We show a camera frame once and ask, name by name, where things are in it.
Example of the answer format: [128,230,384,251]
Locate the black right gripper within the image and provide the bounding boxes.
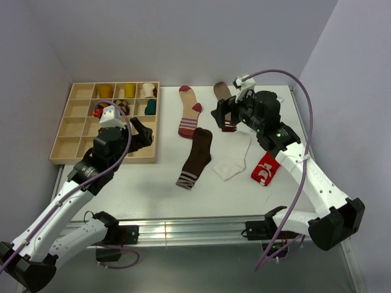
[210,89,263,132]

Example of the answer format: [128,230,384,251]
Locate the dark brown striped sock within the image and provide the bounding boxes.
[175,128,213,190]

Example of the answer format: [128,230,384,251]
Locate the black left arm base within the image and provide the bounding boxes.
[95,225,139,264]

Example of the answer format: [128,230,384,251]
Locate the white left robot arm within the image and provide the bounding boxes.
[1,118,153,292]

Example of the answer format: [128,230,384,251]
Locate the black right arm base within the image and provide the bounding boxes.
[241,220,298,256]

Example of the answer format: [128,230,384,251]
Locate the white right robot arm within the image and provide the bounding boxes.
[211,90,365,251]

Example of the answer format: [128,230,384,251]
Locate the tan brown sock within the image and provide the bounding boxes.
[213,82,237,132]

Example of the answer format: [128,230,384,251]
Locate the teal rolled sock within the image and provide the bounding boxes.
[144,99,157,115]

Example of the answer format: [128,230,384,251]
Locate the beige maroon striped sock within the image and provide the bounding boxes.
[178,85,202,139]

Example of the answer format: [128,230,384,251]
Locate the argyle brown rolled sock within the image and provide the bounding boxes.
[114,99,130,115]

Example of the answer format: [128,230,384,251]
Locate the plain white sock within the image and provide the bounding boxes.
[213,131,251,181]

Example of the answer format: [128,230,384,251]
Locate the cream rolled sock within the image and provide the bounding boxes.
[142,82,158,98]

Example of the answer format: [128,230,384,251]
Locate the yellow rolled sock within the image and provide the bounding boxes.
[124,83,136,99]

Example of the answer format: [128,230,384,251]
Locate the argyle red rolled sock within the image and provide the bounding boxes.
[92,103,109,118]

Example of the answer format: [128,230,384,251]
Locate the orange rolled sock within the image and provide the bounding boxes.
[97,84,113,99]

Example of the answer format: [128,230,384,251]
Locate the wooden compartment tray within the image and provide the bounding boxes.
[49,81,160,165]

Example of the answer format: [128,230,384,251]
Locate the red patterned sock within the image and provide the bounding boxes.
[250,152,280,186]

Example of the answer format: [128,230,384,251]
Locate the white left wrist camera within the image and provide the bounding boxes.
[98,106,125,129]

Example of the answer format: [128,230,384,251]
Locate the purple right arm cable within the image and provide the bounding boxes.
[243,69,313,272]

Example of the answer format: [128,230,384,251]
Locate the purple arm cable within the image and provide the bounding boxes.
[0,100,141,274]
[243,69,313,272]

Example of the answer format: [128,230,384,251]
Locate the aluminium frame rail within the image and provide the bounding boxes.
[60,215,309,248]

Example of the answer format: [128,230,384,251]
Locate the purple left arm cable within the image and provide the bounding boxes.
[0,100,141,274]

